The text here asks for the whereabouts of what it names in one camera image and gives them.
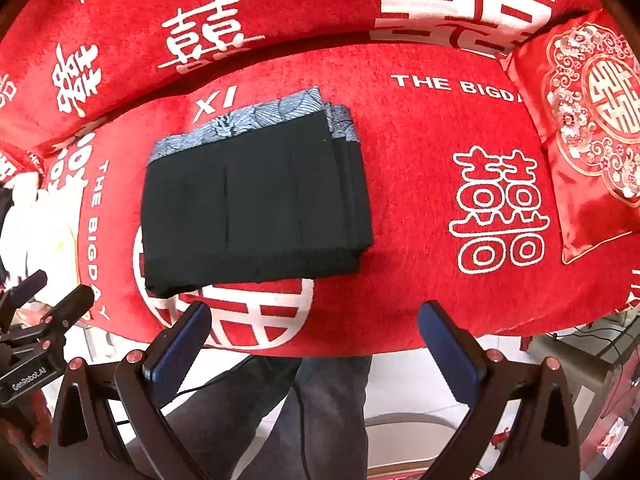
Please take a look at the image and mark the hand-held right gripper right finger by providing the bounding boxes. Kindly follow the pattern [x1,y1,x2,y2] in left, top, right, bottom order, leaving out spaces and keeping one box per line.
[417,300,583,480]

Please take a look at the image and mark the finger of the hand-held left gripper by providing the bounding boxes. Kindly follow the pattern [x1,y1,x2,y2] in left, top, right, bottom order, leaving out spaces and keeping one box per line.
[0,270,49,311]
[41,284,96,335]

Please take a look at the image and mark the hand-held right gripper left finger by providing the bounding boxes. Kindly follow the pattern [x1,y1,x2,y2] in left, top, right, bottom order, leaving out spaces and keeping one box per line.
[47,301,213,480]

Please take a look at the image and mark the black pants with grey waistband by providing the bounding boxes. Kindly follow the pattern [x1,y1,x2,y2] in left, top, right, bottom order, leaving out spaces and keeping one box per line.
[141,86,375,298]

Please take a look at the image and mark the white cloth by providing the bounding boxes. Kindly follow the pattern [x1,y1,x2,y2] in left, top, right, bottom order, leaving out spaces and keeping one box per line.
[0,172,83,311]

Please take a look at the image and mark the person's left leg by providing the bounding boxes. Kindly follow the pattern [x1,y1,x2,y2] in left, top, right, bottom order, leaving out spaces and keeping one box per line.
[120,356,303,480]

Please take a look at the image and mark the person's leg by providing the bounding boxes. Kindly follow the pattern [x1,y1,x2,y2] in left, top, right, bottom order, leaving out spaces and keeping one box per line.
[240,355,373,480]
[120,356,303,480]

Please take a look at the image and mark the dark cloth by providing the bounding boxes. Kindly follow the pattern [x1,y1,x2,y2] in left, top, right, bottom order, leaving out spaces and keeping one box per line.
[0,187,20,241]

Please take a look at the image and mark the person's right leg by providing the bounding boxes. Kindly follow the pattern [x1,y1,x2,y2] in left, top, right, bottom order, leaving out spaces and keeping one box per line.
[240,355,373,480]

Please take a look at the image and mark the grey low table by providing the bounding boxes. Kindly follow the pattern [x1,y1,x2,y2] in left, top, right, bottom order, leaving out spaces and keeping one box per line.
[525,310,640,443]

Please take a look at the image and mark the person's legs in grey jeans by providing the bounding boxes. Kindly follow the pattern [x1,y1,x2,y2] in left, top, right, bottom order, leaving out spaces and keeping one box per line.
[115,355,311,480]

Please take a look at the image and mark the red printed sofa cover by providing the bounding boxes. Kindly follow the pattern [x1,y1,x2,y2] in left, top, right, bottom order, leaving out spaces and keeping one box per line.
[0,0,640,358]

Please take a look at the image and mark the red embroidered cushion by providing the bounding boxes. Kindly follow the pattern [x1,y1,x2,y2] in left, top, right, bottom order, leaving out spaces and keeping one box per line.
[500,9,640,265]

